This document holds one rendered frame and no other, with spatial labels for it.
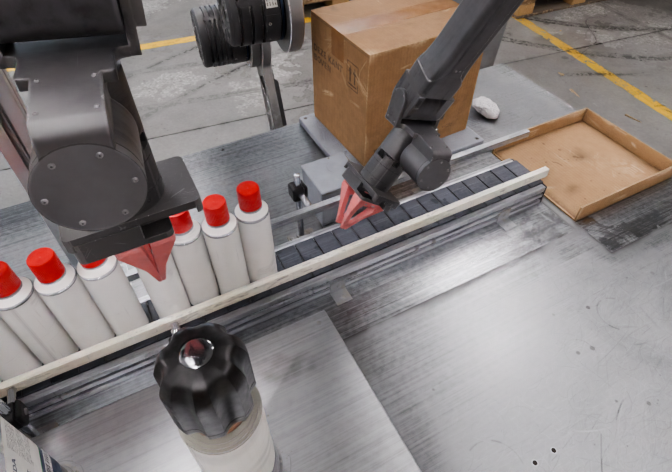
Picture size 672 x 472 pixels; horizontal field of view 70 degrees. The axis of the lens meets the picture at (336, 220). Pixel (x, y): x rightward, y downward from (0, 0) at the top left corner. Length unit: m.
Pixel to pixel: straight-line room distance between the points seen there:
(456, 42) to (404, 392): 0.51
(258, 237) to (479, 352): 0.40
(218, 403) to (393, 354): 0.43
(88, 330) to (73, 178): 0.52
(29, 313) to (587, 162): 1.14
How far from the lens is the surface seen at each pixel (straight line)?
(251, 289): 0.79
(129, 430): 0.76
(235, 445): 0.51
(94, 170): 0.28
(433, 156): 0.71
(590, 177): 1.23
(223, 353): 0.43
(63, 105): 0.28
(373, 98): 1.00
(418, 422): 0.77
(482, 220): 1.00
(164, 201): 0.39
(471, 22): 0.67
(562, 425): 0.83
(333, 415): 0.71
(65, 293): 0.72
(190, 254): 0.72
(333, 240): 0.89
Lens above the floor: 1.54
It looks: 46 degrees down
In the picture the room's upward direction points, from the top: straight up
